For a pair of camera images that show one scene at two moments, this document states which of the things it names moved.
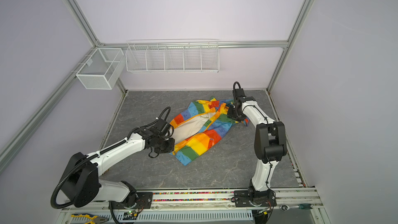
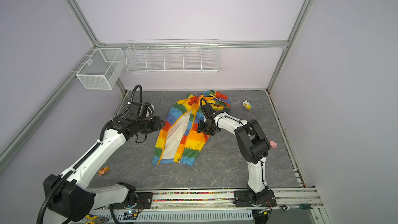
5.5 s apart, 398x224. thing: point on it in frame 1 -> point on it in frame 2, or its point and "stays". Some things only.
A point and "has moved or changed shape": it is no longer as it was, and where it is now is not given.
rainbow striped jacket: (197, 127) has moved or changed shape
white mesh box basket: (101, 70) stays
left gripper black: (170, 148) -> (157, 125)
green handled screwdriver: (285, 207) stays
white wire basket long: (173, 56) stays
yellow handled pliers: (96, 219) stays
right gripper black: (230, 114) -> (200, 127)
